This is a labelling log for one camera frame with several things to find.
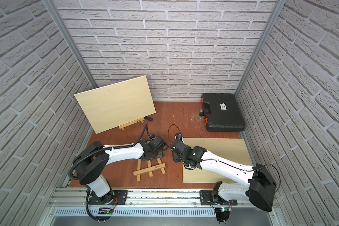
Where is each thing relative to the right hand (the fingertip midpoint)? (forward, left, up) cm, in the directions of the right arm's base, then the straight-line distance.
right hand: (179, 151), depth 80 cm
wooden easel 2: (-6, +18, -7) cm, 20 cm away
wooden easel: (+25, +37, -5) cm, 44 cm away
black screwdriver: (+32, +21, -7) cm, 39 cm away
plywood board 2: (+5, -37, -12) cm, 39 cm away
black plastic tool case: (+31, -35, -3) cm, 47 cm away
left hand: (+4, +11, -9) cm, 14 cm away
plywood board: (+30, +44, +11) cm, 54 cm away
